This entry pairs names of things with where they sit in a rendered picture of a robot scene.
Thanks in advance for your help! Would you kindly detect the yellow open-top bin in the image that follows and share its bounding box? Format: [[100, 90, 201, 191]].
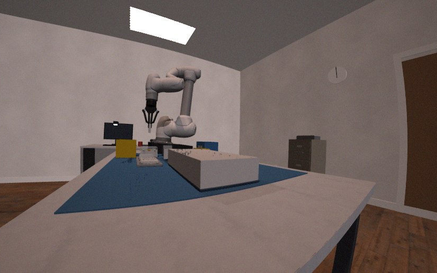
[[116, 139, 137, 158]]

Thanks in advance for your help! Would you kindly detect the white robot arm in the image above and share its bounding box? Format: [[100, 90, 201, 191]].
[[145, 66, 201, 144]]

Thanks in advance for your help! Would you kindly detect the dark blue bench mat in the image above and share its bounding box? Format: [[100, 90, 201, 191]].
[[54, 154, 308, 215]]

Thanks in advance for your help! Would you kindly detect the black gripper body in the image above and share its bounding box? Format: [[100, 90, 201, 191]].
[[145, 100, 157, 113]]

